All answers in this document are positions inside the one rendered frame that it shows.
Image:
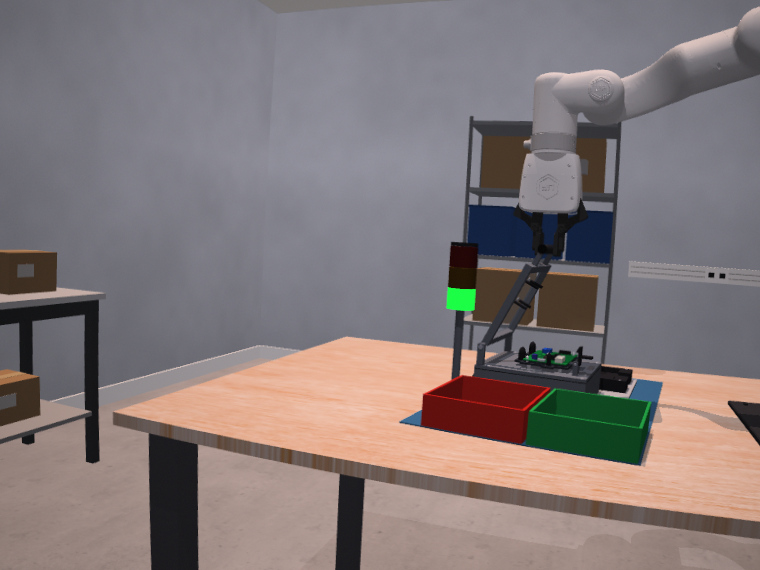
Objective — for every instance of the green circuit board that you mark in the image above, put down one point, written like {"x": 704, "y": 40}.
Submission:
{"x": 561, "y": 358}

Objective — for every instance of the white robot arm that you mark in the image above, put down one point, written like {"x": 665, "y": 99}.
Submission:
{"x": 689, "y": 68}

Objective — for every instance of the green bin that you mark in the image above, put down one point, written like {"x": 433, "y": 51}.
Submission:
{"x": 552, "y": 429}

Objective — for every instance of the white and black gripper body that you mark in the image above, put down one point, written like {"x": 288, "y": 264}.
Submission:
{"x": 549, "y": 182}

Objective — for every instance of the red bin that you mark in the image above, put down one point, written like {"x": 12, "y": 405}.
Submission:
{"x": 459, "y": 407}

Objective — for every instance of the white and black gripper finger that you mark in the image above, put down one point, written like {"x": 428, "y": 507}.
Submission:
{"x": 564, "y": 224}
{"x": 533, "y": 223}

